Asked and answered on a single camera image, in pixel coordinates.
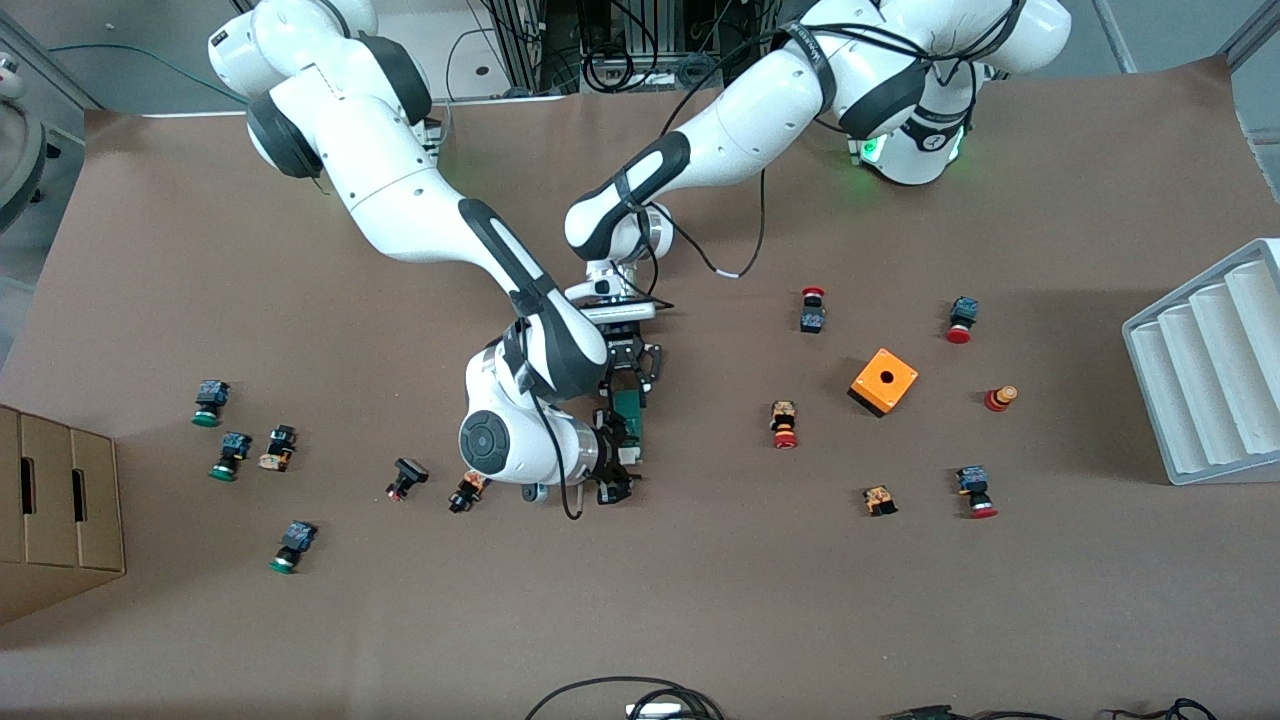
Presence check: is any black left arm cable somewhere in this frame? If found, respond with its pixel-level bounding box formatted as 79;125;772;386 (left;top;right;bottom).
640;165;771;313

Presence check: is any black cable with plug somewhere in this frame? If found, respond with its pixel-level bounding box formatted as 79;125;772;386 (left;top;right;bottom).
880;705;1071;720

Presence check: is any green pushbutton blue block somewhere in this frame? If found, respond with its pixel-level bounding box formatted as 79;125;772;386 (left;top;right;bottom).
192;380;231;429
268;520;319;576
208;432;253;483

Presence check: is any black looped cable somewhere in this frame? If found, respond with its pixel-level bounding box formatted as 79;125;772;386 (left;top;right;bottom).
525;677;726;720

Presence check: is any black orange selector switch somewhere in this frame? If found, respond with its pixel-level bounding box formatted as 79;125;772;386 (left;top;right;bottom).
448;468;491;515

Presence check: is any orange button enclosure box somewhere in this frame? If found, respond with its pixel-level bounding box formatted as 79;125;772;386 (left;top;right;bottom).
848;347;920;419

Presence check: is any coiled black cable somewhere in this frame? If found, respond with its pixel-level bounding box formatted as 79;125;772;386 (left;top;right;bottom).
584;45;634;94

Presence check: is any green load switch white handle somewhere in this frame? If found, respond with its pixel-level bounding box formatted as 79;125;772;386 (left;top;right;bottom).
612;385;646;466

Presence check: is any thin black cable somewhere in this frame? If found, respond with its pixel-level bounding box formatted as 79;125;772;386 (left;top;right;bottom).
1110;698;1221;720

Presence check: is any brown cardboard box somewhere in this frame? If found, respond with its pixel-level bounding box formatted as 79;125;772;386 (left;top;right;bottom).
0;405;126;626

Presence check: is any black pushbutton red base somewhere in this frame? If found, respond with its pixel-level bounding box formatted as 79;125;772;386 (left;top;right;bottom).
385;457;429;503

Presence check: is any white ribbed tray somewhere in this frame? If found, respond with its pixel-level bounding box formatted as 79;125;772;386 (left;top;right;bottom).
1122;238;1280;487

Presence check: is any beige black switch block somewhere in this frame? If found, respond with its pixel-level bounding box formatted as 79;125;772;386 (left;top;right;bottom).
257;425;298;473

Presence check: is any aluminium profile rack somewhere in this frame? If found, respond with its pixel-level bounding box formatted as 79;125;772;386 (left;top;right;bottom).
480;0;801;96

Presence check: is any white round device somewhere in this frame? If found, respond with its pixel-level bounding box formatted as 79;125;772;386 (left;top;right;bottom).
0;50;61;236

